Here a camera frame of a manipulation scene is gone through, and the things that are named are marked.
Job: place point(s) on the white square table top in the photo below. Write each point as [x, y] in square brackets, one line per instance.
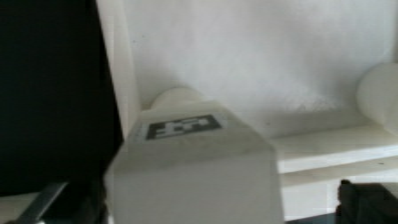
[272, 56]

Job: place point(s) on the white table leg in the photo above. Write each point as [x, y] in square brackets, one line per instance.
[377, 96]
[194, 173]

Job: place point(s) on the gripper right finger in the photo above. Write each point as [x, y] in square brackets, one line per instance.
[368, 203]

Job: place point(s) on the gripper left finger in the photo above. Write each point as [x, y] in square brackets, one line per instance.
[67, 204]

